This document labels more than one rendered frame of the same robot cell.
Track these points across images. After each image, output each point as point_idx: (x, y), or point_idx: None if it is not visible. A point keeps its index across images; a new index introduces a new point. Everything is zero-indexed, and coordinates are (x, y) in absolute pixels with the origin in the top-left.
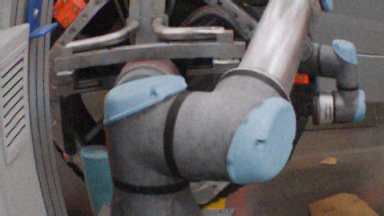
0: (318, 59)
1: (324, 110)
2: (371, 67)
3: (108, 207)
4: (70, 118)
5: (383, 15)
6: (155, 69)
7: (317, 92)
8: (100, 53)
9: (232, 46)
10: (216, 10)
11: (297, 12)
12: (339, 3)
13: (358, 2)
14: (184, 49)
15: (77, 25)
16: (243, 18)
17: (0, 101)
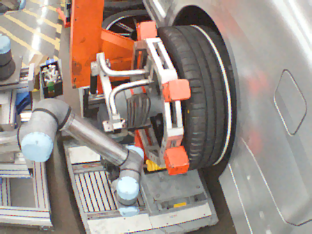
0: (120, 170)
1: (111, 186)
2: (239, 209)
3: (9, 125)
4: (91, 82)
5: (260, 207)
6: (126, 99)
7: (220, 177)
8: (100, 73)
9: (112, 124)
10: (134, 103)
11: (7, 143)
12: (248, 166)
13: (255, 182)
14: (107, 106)
15: (139, 44)
16: (165, 117)
17: None
